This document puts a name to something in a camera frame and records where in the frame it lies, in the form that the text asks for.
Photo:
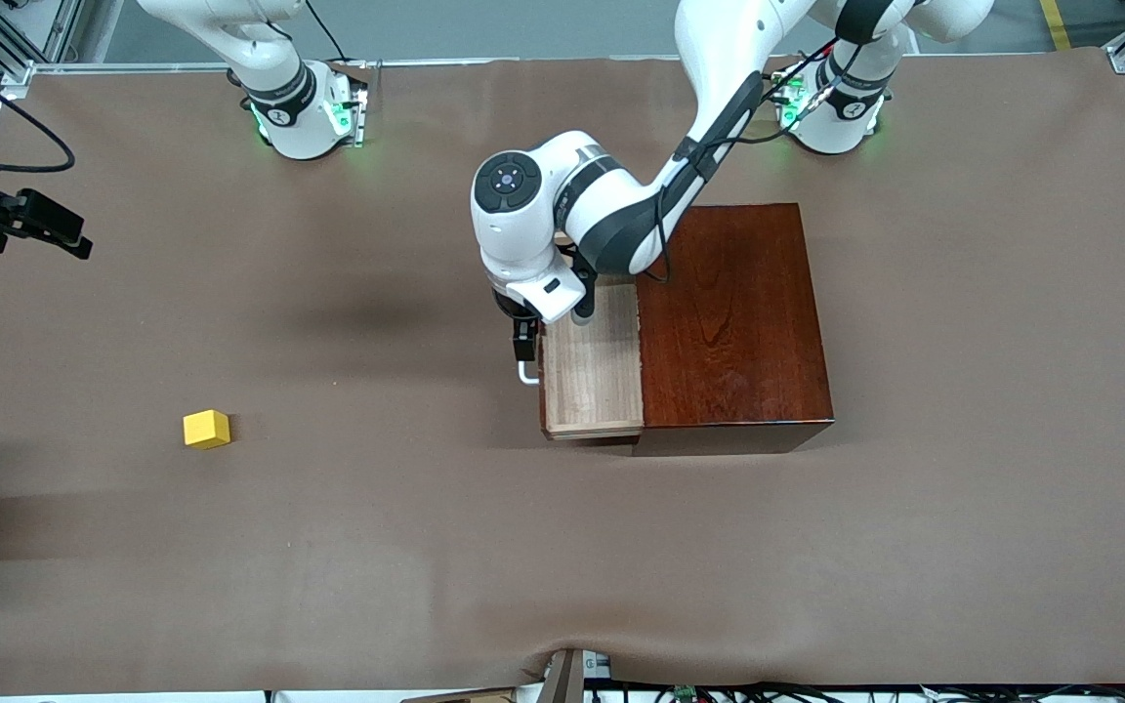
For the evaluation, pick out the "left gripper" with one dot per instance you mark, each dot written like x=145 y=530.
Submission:
x=522 y=335

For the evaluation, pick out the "yellow block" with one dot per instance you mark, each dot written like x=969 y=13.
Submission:
x=206 y=430

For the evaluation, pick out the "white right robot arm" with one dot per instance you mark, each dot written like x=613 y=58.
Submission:
x=230 y=29

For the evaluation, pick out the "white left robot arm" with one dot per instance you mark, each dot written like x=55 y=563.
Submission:
x=719 y=49

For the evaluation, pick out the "dark brown wooden cabinet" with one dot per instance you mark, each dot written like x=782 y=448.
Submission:
x=738 y=322

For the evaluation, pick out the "table cover sheet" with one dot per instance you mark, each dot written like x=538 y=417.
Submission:
x=328 y=537

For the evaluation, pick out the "green circuit board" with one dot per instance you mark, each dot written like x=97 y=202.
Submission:
x=687 y=694

